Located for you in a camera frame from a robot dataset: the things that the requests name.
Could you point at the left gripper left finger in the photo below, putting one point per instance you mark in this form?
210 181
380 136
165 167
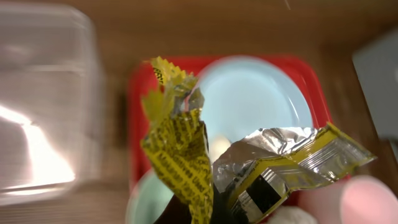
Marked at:
175 212

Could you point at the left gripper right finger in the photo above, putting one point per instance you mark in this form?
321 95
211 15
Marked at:
221 214

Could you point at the green bowl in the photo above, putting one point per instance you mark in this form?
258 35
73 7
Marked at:
148 200

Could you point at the yellow snack wrapper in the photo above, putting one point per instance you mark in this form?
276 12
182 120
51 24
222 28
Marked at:
256 174

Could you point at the white tissue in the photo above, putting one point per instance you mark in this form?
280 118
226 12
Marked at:
291 215

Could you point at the light blue plate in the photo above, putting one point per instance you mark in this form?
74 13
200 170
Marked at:
243 94

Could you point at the clear plastic waste bin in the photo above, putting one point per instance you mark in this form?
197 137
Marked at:
51 101

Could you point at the grey dishwasher rack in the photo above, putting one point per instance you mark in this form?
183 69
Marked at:
376 67

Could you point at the white plastic spoon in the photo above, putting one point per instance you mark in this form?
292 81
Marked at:
217 147

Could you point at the pink plastic cup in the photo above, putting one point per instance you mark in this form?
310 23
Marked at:
359 200

